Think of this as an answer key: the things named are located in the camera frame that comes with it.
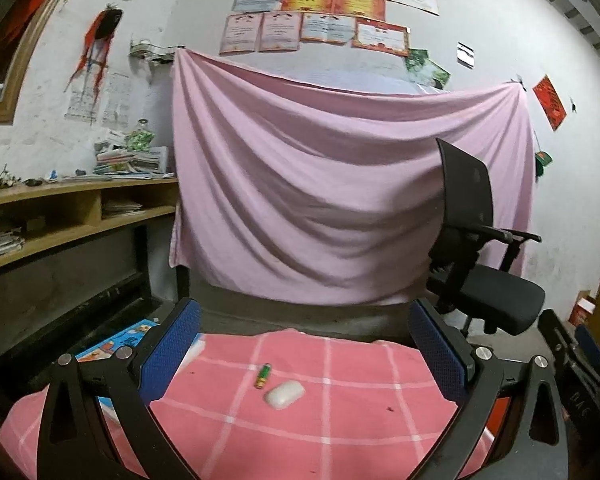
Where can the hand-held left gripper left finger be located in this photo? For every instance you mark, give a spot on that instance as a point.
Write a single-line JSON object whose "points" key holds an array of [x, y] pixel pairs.
{"points": [[172, 345]]}

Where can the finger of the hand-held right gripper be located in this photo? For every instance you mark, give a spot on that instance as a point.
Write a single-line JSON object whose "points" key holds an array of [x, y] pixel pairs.
{"points": [[594, 352], [557, 340]]}

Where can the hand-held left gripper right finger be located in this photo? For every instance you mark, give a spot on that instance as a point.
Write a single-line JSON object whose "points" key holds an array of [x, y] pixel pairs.
{"points": [[437, 355]]}

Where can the red plastic basin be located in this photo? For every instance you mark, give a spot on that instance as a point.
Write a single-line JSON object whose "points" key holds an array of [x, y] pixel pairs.
{"points": [[497, 420]]}

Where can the green battery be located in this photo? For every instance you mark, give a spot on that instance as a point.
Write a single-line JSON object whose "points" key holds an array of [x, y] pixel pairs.
{"points": [[263, 376]]}

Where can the white oval lump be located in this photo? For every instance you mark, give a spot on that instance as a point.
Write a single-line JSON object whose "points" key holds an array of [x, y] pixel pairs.
{"points": [[285, 394]]}

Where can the red and white box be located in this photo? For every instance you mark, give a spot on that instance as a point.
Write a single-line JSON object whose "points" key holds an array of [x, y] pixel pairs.
{"points": [[582, 310]]}

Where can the blue illustrated book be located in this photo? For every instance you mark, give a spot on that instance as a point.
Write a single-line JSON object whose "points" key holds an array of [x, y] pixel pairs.
{"points": [[115, 342]]}

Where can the pink checked tablecloth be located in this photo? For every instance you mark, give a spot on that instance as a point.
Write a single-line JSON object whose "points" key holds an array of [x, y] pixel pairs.
{"points": [[330, 420]]}

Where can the papers in shelf cubby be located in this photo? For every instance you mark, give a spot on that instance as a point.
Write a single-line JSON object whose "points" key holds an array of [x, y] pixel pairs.
{"points": [[122, 208]]}

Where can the wooden shelf unit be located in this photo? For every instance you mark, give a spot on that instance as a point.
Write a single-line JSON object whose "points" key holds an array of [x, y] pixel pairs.
{"points": [[70, 232]]}

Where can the black office chair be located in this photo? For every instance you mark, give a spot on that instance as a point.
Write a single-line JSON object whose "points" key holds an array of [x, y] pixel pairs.
{"points": [[467, 195]]}

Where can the green and red hanging ornament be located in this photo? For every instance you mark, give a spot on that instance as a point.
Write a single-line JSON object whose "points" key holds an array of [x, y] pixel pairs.
{"points": [[543, 161]]}

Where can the stack of books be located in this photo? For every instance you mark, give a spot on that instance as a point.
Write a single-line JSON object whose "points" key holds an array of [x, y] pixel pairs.
{"points": [[130, 162]]}

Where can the stack of grey papers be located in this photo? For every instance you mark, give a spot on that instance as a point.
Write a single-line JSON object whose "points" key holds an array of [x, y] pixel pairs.
{"points": [[0, 244]]}

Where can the green patterned packet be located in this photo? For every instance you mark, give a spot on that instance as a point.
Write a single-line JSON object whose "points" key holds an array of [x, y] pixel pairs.
{"points": [[140, 140]]}

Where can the pink hanging sheet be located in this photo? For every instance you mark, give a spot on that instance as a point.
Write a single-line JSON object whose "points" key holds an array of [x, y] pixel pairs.
{"points": [[305, 185]]}

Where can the glass jar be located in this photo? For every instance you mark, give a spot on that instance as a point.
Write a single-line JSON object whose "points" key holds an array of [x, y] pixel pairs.
{"points": [[143, 126]]}

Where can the dried flower sprig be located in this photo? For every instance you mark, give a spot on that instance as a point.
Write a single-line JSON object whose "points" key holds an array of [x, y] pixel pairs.
{"points": [[0, 180]]}

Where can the green photo print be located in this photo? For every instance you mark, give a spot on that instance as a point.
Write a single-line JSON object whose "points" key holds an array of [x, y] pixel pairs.
{"points": [[437, 76], [416, 61]]}

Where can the black and white sticker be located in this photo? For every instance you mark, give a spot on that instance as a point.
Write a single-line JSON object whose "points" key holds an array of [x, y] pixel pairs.
{"points": [[465, 56]]}

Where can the wooden framed mirror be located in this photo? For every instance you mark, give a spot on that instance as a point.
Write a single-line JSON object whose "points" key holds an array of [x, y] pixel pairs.
{"points": [[15, 75]]}

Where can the red diamond wall paper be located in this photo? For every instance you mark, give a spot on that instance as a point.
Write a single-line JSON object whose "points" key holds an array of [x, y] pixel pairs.
{"points": [[549, 102]]}

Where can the white wall paper sheet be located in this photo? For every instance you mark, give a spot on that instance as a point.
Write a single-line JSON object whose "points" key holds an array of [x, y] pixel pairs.
{"points": [[82, 102], [116, 102]]}

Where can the pale wall poster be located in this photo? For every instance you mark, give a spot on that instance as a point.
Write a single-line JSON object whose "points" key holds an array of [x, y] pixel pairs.
{"points": [[360, 77]]}

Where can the small wavy wall shelf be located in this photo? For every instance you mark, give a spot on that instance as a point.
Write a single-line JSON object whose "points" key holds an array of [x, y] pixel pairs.
{"points": [[155, 51]]}

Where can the red tassel wall ornament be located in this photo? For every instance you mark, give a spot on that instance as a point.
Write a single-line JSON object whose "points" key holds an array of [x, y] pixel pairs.
{"points": [[100, 25]]}

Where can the group of wall certificates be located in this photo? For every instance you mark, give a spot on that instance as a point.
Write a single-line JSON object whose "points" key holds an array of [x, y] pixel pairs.
{"points": [[330, 5]]}

